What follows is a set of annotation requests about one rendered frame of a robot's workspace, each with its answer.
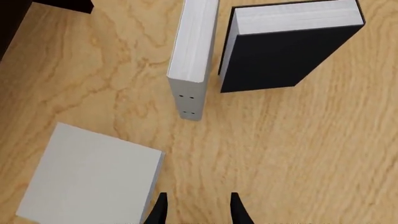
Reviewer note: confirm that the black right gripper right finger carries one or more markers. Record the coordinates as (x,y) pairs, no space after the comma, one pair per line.
(239,212)

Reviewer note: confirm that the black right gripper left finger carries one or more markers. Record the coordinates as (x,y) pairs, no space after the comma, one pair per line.
(158,212)

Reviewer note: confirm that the flat pale grey book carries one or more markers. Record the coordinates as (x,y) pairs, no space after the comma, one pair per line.
(90,175)

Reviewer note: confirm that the upright grey book with dots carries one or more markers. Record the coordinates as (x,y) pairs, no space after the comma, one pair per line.
(192,58)

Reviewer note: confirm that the black cover book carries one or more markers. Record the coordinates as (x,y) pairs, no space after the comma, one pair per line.
(280,58)

